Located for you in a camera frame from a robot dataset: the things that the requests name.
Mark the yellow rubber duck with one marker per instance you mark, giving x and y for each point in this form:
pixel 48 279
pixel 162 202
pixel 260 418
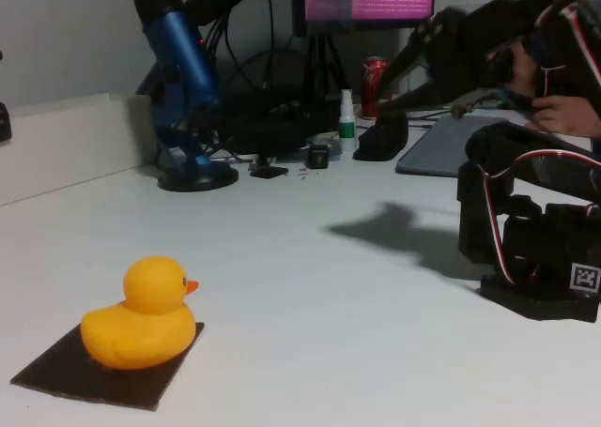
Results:
pixel 136 338

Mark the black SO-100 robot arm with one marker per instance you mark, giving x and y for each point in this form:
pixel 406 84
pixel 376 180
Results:
pixel 483 202

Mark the black square card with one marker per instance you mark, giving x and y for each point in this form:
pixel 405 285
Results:
pixel 56 380

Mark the person's hand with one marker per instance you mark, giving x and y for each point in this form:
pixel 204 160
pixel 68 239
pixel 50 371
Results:
pixel 573 115

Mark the red soda can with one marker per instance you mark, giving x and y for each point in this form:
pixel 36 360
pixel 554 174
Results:
pixel 373 80

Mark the black vertical computer mouse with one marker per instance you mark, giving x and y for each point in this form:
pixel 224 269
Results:
pixel 382 136

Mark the grey flat laptop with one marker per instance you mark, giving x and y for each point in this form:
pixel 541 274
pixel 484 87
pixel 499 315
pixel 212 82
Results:
pixel 441 150

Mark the small white spray bottle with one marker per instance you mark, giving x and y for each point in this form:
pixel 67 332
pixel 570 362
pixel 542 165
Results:
pixel 347 131

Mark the black tripod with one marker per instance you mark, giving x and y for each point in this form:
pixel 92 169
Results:
pixel 319 61

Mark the small pale flat gadget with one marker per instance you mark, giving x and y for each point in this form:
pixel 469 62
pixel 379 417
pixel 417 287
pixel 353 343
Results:
pixel 334 143

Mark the small black cube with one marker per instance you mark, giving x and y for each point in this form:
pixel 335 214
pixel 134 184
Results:
pixel 318 157

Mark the black electronic device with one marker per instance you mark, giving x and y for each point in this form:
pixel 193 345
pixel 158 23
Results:
pixel 263 126

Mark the small black flat stand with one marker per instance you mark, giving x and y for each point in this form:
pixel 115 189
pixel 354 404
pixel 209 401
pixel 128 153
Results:
pixel 270 172

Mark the blue desktop microphone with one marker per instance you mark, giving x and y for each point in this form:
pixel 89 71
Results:
pixel 180 56

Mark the black white fiducial marker tag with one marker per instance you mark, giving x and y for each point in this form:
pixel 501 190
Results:
pixel 584 278

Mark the white raised desk shelf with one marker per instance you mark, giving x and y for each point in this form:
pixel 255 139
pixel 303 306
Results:
pixel 61 141

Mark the black object at frame edge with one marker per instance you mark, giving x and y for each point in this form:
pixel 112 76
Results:
pixel 4 122

